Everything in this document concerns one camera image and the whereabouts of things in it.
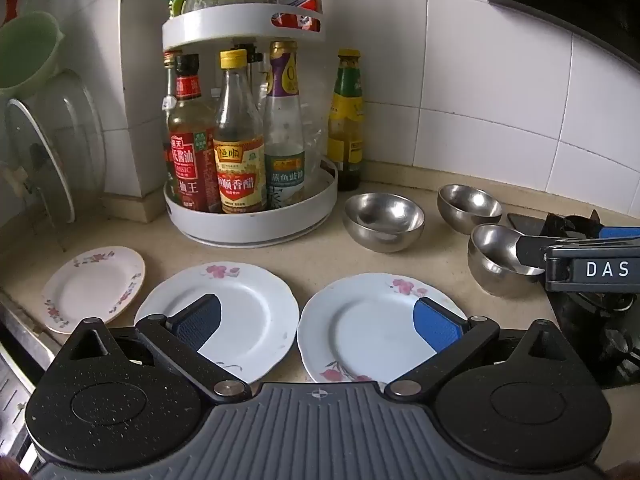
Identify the black gas stove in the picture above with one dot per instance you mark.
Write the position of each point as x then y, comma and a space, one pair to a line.
590, 325

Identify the green yellow label bottle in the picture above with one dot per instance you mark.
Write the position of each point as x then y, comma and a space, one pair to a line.
346, 110

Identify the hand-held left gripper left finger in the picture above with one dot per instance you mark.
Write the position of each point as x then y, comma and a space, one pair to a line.
200, 321

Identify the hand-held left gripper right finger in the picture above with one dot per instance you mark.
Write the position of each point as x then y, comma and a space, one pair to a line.
440, 328

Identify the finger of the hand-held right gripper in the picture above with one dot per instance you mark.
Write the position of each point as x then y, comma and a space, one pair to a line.
620, 233
531, 252

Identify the large steel bowl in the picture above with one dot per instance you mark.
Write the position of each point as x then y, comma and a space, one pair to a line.
382, 232

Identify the white two-tier rotating rack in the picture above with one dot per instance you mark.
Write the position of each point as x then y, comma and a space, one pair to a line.
240, 230

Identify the purple label sauce bottle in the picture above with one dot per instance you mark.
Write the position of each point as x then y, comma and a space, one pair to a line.
284, 170

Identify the green plastic basin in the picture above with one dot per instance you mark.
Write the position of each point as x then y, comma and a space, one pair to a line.
27, 55

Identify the small steel bowl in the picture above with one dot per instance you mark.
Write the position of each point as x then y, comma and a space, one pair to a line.
492, 260
462, 212

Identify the red label soy sauce bottle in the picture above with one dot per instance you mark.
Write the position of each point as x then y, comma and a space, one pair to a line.
189, 160

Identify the white plate pink flower print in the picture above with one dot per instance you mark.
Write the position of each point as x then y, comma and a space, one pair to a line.
365, 325

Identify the white plate grey leaf print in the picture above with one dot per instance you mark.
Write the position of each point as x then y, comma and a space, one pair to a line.
255, 310

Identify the yellow cap vinegar bottle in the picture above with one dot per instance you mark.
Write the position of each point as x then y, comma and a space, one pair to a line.
239, 170

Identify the small floral rim plate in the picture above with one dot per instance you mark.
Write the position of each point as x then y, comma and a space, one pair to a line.
90, 287

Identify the glass pot lid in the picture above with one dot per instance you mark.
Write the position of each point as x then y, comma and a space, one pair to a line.
42, 160

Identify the steel sink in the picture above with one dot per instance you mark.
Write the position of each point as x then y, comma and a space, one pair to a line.
20, 355

